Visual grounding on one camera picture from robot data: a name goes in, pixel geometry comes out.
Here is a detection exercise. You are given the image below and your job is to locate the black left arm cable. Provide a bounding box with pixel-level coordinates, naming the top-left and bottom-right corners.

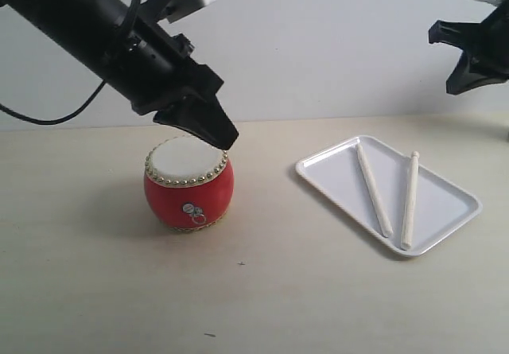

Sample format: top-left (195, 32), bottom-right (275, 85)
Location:
top-left (0, 0), bottom-right (142, 126)

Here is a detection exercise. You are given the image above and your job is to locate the white drumstick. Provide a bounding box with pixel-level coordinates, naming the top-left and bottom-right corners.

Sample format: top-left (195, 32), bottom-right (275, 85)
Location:
top-left (356, 143), bottom-right (393, 238)
top-left (400, 151), bottom-right (420, 251)

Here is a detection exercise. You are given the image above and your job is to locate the white plastic tray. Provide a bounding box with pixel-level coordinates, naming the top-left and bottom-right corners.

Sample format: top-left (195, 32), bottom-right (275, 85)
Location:
top-left (295, 135), bottom-right (483, 258)

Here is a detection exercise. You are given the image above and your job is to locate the small red drum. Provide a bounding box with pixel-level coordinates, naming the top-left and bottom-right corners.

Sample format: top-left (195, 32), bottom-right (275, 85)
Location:
top-left (143, 136), bottom-right (235, 232)

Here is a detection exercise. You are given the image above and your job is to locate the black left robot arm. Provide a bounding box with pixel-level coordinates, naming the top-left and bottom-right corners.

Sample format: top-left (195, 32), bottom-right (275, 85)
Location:
top-left (1, 0), bottom-right (239, 150)

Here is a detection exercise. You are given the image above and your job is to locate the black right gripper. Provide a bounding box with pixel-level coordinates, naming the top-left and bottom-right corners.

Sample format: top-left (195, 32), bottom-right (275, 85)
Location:
top-left (428, 15), bottom-right (508, 95)

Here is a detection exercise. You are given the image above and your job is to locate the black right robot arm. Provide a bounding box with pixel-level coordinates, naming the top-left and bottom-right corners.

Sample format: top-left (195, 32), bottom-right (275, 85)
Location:
top-left (428, 1), bottom-right (508, 95)

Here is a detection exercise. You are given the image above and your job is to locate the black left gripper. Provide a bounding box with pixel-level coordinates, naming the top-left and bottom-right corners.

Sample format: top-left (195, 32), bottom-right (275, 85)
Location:
top-left (126, 35), bottom-right (239, 150)

